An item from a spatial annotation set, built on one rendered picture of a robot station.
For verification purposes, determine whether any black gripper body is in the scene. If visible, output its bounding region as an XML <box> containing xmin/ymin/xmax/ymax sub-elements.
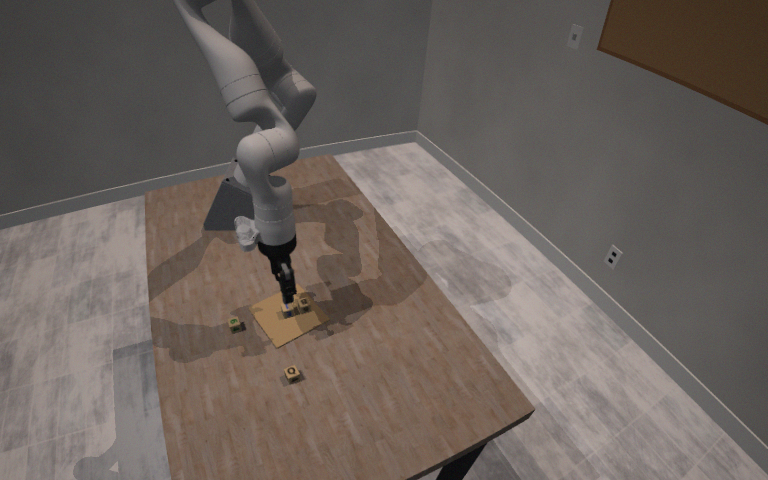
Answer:
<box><xmin>258</xmin><ymin>234</ymin><xmax>297</xmax><ymax>273</ymax></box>

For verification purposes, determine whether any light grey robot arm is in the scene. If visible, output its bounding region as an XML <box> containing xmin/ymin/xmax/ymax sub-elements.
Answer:
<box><xmin>172</xmin><ymin>0</ymin><xmax>317</xmax><ymax>252</ymax></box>

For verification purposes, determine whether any tan flat mat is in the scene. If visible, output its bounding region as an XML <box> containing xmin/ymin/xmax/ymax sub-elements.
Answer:
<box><xmin>248</xmin><ymin>284</ymin><xmax>330</xmax><ymax>348</ymax></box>

